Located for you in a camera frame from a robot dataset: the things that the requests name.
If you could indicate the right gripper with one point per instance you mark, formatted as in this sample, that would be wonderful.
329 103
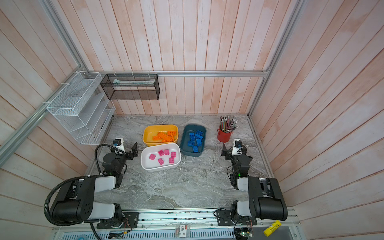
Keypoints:
229 154

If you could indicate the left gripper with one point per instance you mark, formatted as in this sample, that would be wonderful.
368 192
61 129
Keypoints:
130 156

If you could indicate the orange lego brick hollow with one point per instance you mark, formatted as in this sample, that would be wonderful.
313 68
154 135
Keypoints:
156 138

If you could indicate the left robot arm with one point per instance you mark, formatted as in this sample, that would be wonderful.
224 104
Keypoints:
72 201

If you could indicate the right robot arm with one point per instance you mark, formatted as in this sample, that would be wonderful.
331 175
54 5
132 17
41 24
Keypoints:
265 199

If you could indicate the red pencil cup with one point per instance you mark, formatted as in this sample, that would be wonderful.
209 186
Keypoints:
223 137

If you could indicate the light pink lego brick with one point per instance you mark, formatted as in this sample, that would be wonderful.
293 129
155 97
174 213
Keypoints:
152 157

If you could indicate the white plastic bin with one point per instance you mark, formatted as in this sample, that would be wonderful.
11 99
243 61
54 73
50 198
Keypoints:
153 165

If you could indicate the bundle of coloured pencils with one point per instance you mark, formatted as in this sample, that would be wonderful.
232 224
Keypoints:
228 123

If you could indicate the yellow plastic bin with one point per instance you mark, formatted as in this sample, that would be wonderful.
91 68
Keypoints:
153 130

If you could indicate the pink lego brick upturned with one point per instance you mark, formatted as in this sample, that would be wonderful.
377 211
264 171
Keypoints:
161 153

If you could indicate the teal plastic bin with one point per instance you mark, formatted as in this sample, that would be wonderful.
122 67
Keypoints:
188 151

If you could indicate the long orange lego plate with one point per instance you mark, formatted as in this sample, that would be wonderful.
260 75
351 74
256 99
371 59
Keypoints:
165 137

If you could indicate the blue lego brick upright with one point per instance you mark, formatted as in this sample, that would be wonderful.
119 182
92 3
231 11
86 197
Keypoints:
192 136

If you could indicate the yellow marker tube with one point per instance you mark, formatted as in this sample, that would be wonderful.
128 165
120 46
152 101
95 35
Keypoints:
272 228

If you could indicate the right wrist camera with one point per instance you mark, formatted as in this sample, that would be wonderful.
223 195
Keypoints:
237 147

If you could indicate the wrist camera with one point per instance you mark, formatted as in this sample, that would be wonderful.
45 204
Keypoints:
118 143
237 147

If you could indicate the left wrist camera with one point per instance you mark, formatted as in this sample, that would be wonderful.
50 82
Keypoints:
118 143

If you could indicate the white wire mesh shelf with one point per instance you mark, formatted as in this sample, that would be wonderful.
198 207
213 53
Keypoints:
83 112

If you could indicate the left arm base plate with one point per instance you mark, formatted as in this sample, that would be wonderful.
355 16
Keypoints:
124 220

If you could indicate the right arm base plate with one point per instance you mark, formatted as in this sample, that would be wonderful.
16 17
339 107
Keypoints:
226 218

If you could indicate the black mesh wall basket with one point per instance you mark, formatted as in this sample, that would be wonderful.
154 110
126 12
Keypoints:
131 87

